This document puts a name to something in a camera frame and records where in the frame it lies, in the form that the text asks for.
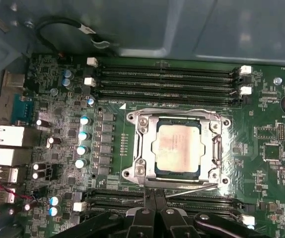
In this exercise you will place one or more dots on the metal socket cover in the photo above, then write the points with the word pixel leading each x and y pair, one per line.
pixel 210 153

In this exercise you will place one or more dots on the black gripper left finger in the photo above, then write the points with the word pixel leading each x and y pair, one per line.
pixel 142 223

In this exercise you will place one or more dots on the thin metal locking lever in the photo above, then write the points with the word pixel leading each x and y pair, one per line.
pixel 177 110
pixel 194 189

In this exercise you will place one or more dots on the silver CPU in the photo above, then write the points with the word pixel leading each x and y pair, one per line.
pixel 177 148

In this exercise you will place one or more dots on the green motherboard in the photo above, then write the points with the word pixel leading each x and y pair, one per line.
pixel 244 158

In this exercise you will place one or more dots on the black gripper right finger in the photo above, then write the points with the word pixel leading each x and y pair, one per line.
pixel 172 223

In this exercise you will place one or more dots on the black RAM slot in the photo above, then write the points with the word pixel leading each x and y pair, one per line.
pixel 168 77
pixel 167 87
pixel 107 203
pixel 168 67
pixel 167 97

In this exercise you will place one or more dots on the CPU socket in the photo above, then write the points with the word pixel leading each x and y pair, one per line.
pixel 135 119

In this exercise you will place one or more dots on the black PC case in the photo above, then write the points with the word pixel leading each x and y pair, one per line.
pixel 207 24

